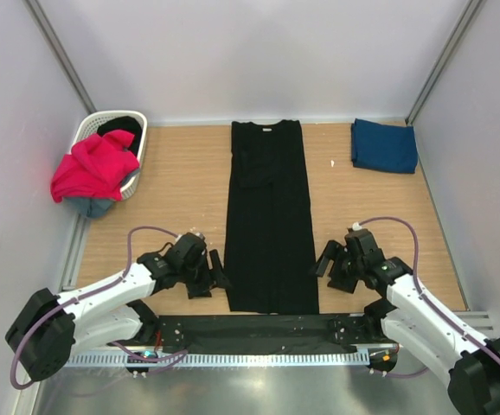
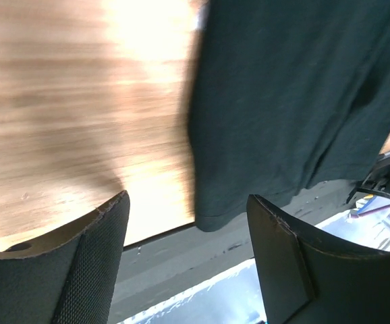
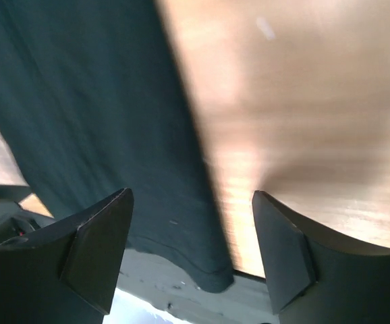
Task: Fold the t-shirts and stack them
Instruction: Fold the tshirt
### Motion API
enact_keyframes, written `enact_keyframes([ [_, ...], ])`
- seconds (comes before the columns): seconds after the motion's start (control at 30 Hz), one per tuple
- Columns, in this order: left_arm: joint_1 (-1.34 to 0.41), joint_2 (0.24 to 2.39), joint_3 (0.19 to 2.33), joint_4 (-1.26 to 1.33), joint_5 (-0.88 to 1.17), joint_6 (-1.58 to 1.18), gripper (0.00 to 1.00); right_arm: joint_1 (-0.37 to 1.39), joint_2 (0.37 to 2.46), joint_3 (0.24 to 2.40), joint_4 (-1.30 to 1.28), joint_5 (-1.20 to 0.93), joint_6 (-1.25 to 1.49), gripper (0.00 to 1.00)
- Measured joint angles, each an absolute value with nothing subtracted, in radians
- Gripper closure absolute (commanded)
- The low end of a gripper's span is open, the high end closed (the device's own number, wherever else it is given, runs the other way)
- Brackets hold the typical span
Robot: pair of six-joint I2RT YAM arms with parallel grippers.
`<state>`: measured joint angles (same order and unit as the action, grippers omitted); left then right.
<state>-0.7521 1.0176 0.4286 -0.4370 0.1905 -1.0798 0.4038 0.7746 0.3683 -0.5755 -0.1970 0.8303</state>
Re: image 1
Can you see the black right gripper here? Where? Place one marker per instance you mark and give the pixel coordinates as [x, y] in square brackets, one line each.
[337, 281]

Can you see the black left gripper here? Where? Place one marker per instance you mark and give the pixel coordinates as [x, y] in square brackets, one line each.
[203, 288]

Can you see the black t-shirt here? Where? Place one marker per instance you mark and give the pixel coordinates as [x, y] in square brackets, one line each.
[269, 246]

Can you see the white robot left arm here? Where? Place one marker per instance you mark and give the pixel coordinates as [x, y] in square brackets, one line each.
[51, 328]

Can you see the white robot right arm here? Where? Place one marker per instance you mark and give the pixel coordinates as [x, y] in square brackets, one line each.
[466, 361]

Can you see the folded blue t-shirt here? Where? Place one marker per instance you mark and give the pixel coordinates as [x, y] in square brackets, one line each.
[383, 147]

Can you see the grey-blue garment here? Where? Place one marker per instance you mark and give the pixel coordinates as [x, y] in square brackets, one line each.
[91, 208]

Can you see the pink t-shirt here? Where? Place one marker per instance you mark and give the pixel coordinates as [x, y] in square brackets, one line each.
[95, 167]

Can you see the black garment in basket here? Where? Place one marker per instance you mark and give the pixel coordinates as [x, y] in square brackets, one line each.
[124, 123]

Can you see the white laundry basket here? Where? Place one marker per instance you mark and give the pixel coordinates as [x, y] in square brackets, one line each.
[90, 125]

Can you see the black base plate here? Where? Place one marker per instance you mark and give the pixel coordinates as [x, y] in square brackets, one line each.
[268, 335]

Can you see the white slotted cable duct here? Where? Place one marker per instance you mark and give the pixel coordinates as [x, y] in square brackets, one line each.
[117, 358]

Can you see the aluminium frame rail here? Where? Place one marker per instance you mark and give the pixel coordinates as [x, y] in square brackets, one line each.
[479, 320]

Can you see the right aluminium corner post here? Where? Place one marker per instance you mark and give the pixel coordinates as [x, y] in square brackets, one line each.
[459, 32]

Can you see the aluminium corner post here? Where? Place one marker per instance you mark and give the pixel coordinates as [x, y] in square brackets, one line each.
[53, 41]
[459, 32]

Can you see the left aluminium corner post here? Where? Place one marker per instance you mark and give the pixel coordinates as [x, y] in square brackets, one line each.
[53, 41]

